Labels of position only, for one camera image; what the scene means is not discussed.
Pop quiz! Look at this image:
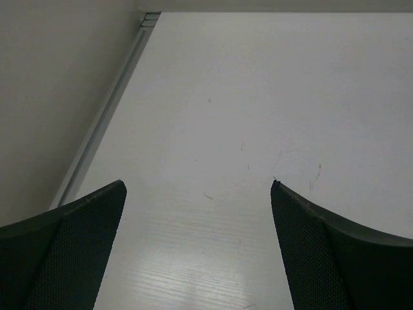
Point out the aluminium table edge rail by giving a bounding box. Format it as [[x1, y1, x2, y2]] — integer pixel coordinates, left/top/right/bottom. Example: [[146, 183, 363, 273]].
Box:
[[48, 12, 161, 210]]

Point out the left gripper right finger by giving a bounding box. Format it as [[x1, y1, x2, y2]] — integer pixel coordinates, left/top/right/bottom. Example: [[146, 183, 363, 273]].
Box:
[[270, 180, 412, 309]]

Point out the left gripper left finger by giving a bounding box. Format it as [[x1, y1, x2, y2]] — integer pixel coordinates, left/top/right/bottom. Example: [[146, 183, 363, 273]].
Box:
[[1, 180, 127, 309]]

